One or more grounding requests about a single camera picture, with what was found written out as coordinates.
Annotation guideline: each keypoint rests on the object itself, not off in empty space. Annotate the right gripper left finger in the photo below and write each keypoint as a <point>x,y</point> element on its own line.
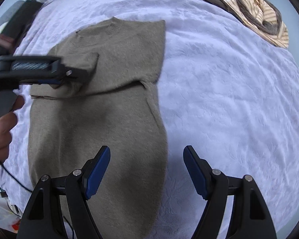
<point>43,216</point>

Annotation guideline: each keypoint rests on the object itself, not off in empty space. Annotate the olive brown knit sweater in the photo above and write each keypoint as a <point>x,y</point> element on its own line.
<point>118,108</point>

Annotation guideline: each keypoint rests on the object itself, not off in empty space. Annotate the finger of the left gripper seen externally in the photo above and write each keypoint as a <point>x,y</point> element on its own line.
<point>69,75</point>

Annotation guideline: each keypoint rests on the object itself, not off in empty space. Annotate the lavender plush bed blanket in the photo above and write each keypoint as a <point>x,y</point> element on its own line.
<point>222,89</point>

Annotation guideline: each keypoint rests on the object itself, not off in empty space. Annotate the person's left hand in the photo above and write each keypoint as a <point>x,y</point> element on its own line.
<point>7,123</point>

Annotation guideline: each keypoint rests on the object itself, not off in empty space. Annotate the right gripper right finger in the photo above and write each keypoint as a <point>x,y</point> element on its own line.
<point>250,216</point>

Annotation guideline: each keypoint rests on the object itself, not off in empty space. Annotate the brown striped fleece robe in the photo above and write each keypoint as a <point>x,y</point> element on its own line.
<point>260,16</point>

